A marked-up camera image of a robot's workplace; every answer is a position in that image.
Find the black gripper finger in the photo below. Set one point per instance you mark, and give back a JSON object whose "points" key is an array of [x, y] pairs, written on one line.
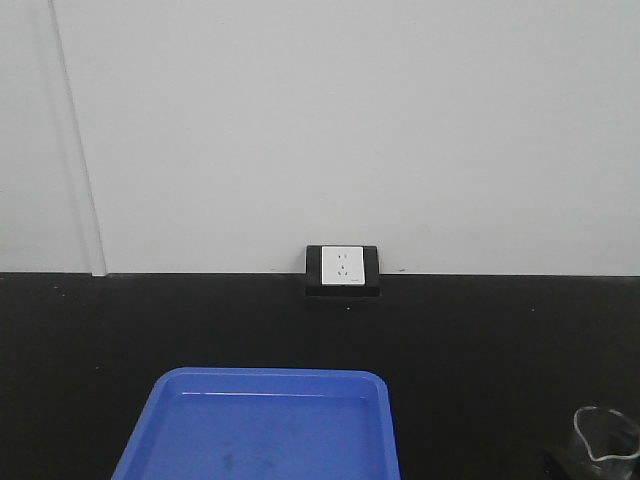
{"points": [[556, 465]]}

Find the clear glass beaker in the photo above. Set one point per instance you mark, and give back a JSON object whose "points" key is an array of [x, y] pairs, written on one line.
{"points": [[605, 442]]}

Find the blue plastic tray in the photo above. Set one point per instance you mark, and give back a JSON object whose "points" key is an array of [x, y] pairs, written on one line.
{"points": [[263, 423]]}

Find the black socket housing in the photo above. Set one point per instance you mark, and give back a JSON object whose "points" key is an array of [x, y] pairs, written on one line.
{"points": [[314, 288]]}

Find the white wall power socket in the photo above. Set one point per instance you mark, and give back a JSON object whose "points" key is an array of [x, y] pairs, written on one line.
{"points": [[342, 266]]}

